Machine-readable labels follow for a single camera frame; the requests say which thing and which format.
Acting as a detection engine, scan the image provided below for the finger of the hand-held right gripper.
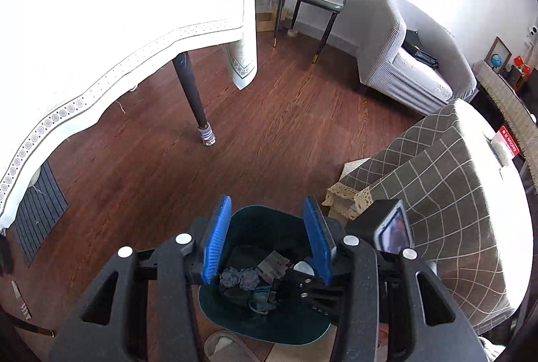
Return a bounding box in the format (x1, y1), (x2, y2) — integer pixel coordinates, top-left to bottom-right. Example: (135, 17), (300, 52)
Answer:
(300, 290), (341, 323)
(271, 276), (343, 299)

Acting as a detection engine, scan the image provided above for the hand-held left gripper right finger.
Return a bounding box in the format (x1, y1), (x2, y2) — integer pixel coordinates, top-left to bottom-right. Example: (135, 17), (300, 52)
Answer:
(303, 196), (490, 362)

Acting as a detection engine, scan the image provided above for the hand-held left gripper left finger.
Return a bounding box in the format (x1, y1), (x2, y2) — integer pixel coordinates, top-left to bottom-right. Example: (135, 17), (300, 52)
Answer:
(48, 195), (233, 362)

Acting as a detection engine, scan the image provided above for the printed paper packet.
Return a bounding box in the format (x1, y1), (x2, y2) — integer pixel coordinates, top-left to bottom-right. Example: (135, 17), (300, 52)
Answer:
(256, 250), (291, 283)

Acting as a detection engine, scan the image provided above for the white paper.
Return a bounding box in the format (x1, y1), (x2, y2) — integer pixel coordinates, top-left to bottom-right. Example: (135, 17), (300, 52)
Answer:
(219, 266), (261, 290)

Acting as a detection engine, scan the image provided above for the blue face mask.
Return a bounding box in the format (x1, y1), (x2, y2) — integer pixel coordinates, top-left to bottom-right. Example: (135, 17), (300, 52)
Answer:
(248, 284), (280, 316)

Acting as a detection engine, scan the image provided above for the teal trash bin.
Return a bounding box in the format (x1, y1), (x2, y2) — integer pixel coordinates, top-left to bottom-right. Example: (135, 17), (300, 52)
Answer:
(197, 206), (337, 347)

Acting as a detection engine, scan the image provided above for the cream floor rug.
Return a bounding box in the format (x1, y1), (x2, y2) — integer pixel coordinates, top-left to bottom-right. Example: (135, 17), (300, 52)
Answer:
(269, 339), (337, 362)

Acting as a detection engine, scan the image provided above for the sofa with checked cover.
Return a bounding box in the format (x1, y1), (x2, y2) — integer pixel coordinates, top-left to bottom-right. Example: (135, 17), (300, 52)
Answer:
(321, 99), (526, 335)

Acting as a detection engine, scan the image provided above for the grey slipper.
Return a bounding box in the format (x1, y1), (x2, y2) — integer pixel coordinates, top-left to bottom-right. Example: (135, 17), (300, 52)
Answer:
(204, 330), (261, 362)

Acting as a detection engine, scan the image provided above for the red white packet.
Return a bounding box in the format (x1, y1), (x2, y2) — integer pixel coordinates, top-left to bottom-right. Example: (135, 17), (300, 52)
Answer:
(490, 126), (522, 167)

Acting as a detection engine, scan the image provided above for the dark side cabinet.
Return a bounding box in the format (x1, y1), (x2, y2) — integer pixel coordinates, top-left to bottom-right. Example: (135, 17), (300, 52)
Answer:
(466, 64), (538, 195)

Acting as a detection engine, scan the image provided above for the white ribbed sofa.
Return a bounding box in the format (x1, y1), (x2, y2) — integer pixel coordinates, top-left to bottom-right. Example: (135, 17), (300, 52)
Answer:
(357, 0), (480, 117)

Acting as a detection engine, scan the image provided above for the beige fringed cloth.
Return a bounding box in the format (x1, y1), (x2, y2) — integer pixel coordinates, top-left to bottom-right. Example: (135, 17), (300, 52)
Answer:
(473, 62), (538, 178)

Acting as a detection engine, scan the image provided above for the black bag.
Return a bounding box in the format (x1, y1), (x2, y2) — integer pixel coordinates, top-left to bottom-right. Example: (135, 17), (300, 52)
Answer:
(401, 29), (440, 71)

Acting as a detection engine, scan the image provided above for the blue striped floor mat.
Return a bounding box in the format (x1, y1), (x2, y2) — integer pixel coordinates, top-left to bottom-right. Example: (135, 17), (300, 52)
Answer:
(12, 160), (70, 266)

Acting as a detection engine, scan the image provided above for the black gold-tipped chair leg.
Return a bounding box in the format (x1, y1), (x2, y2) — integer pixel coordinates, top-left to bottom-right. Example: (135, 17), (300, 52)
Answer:
(12, 322), (55, 339)

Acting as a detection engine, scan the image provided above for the thin patterned strip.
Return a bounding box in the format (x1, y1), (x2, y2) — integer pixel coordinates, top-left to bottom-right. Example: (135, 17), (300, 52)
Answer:
(10, 280), (32, 320)

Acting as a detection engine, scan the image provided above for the framed globe picture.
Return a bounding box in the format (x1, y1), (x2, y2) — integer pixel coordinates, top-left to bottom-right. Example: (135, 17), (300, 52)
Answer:
(483, 36), (512, 75)

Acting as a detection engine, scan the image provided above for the small red box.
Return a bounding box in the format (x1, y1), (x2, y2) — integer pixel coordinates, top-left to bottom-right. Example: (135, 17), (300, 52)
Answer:
(510, 55), (534, 89)

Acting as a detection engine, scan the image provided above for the cardboard box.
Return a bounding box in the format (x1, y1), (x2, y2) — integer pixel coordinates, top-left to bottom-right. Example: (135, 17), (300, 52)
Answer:
(256, 5), (289, 34)

